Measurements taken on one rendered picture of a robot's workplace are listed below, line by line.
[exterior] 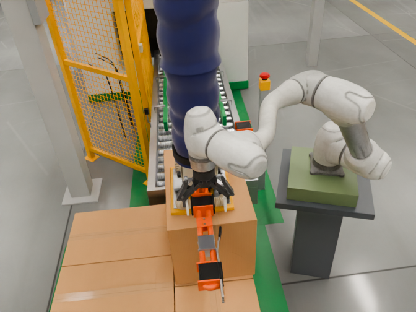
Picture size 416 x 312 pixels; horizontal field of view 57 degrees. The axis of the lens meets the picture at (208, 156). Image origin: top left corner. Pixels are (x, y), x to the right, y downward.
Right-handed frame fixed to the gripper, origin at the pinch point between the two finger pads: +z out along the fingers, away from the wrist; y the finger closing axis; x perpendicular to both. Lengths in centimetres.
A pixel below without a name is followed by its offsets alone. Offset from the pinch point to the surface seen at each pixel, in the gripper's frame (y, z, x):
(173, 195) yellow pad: 14.2, 24.5, -35.6
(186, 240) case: 9.6, 34.9, -16.3
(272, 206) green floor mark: -55, 121, -117
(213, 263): -0.7, 11.1, 15.5
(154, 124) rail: 32, 62, -161
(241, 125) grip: -23, 12, -71
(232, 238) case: -11.2, 37.5, -17.1
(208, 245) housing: 0.5, 12.0, 6.7
